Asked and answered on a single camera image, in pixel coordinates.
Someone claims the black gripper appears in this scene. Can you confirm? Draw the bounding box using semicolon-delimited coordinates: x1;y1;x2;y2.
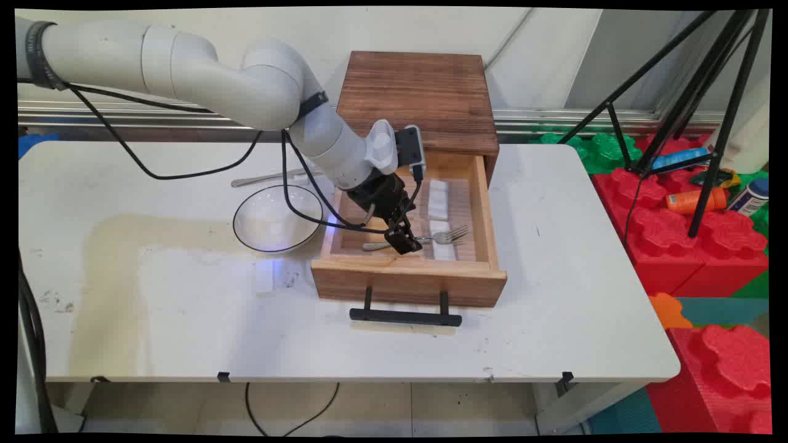
347;174;425;256

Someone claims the silver serrated table knife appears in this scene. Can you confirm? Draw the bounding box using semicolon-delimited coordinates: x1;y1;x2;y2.
231;167;312;188

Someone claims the white ceramic cutlery rest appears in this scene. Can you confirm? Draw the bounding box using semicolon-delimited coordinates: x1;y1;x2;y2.
428;179;451;222
429;220;457;260

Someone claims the light wooden drawer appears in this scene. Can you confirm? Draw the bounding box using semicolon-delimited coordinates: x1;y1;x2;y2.
311;151;508;308

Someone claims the silver fork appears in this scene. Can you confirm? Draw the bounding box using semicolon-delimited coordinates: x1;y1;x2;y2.
362;225;470;252

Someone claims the clear glass bowl dark rim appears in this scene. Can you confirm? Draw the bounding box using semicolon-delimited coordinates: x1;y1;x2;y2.
233;185;324;253

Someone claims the dark wooden cabinet box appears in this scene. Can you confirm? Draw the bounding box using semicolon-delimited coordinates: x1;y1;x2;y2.
336;51;501;186

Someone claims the green foam block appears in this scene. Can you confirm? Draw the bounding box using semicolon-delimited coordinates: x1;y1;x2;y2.
528;132;642;175

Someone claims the orange foam piece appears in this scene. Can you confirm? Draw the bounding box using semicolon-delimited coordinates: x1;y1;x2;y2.
648;292;694;330

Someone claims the blue flat packet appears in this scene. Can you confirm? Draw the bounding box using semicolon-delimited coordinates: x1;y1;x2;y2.
651;148;710;172

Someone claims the orange bottle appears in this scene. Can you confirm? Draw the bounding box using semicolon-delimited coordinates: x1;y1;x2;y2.
665;187;728;215

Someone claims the large red foam block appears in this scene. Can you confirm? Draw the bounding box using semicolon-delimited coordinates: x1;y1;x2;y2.
593;134;770;297

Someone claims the dark green packet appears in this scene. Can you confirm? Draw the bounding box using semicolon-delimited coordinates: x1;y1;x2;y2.
689;169;743;189

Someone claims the black tripod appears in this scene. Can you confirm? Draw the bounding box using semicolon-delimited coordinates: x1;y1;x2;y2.
557;9;771;239

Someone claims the teal foam mat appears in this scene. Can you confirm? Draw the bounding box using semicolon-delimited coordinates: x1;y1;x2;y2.
676;297;770;327

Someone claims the white bottle blue cap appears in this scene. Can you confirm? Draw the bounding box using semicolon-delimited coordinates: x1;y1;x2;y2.
726;178;770;217

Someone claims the blue foam piece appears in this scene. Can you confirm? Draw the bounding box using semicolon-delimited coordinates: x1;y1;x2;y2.
18;132;60;159

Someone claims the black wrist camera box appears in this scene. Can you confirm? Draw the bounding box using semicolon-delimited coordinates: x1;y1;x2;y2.
394;125;427;183

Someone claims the black drawer handle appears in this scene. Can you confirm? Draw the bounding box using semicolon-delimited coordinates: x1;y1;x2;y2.
349;286;463;327

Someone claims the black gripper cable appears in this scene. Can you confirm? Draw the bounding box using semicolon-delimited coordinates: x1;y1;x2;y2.
281;129;395;234

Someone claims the black cable under table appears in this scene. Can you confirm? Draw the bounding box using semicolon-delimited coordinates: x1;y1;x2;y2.
244;382;341;437

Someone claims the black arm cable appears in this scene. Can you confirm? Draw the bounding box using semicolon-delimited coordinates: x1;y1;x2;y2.
66;83;265;181

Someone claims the black cable bundle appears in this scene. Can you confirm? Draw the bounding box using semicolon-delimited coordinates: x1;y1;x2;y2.
17;255;60;435

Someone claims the black arm strap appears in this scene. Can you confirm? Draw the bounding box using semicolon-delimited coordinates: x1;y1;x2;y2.
25;21;70;91

